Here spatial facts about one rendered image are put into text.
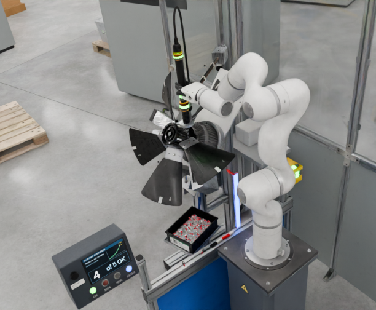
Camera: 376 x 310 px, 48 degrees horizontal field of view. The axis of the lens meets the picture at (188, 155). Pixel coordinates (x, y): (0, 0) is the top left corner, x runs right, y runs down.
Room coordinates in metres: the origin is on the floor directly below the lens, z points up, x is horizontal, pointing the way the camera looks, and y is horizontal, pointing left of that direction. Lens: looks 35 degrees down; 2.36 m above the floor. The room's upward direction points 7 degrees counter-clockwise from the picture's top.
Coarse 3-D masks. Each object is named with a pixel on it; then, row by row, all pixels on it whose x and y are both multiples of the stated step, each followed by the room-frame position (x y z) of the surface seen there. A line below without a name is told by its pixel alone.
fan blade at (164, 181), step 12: (156, 168) 1.75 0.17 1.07; (168, 168) 1.74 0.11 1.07; (180, 168) 1.74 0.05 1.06; (156, 180) 1.71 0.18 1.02; (168, 180) 1.70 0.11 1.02; (180, 180) 1.70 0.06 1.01; (144, 192) 1.69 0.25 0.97; (156, 192) 1.67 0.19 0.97; (168, 192) 1.66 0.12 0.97; (180, 192) 1.65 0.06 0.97; (168, 204) 1.62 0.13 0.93; (180, 204) 1.61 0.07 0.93
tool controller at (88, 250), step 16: (112, 224) 1.21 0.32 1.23; (80, 240) 1.14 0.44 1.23; (96, 240) 1.11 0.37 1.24; (112, 240) 1.10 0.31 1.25; (64, 256) 1.06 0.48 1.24; (80, 256) 1.04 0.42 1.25; (96, 256) 1.05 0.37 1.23; (112, 256) 1.07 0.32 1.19; (128, 256) 1.09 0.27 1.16; (64, 272) 0.99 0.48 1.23; (80, 272) 1.01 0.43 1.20; (112, 272) 1.05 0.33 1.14; (128, 272) 1.07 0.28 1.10; (80, 288) 0.99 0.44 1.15; (96, 288) 1.01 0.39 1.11; (112, 288) 1.03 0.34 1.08; (80, 304) 0.96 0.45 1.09
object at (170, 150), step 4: (168, 148) 1.80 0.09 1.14; (172, 148) 1.80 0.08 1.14; (168, 152) 1.79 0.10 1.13; (172, 152) 1.79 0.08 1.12; (176, 152) 1.79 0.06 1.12; (180, 152) 1.79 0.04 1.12; (168, 156) 1.78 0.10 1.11; (172, 156) 1.78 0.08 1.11; (176, 156) 1.78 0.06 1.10; (180, 156) 1.78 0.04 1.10; (176, 160) 1.77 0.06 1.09; (180, 160) 1.77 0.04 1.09
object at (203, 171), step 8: (200, 144) 1.73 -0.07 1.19; (192, 152) 1.68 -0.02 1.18; (200, 152) 1.67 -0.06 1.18; (208, 152) 1.67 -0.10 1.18; (216, 152) 1.66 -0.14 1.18; (224, 152) 1.64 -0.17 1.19; (192, 160) 1.64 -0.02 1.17; (200, 160) 1.62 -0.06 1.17; (208, 160) 1.61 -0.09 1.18; (216, 160) 1.60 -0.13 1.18; (192, 168) 1.60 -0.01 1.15; (200, 168) 1.58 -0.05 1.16; (208, 168) 1.57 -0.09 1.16; (200, 176) 1.54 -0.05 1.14; (208, 176) 1.53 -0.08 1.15; (200, 184) 1.51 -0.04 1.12
